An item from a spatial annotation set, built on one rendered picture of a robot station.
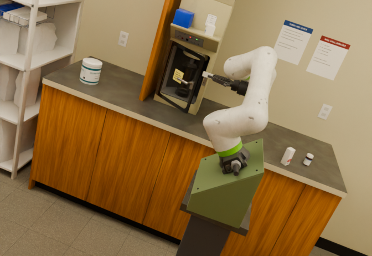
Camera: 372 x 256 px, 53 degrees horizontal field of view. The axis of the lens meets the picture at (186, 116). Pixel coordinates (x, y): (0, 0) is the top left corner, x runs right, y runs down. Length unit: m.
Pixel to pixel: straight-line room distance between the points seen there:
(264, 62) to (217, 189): 0.63
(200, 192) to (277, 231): 1.11
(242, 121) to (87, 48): 1.95
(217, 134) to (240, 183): 0.23
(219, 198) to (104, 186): 1.29
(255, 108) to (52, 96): 1.53
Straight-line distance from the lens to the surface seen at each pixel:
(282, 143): 2.68
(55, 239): 2.74
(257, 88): 1.64
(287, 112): 2.98
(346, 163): 3.19
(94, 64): 2.58
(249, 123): 1.53
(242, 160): 1.65
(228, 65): 1.91
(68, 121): 2.64
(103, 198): 2.81
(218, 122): 1.59
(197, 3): 2.42
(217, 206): 1.65
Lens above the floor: 1.95
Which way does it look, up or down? 24 degrees down
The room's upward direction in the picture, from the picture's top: 18 degrees clockwise
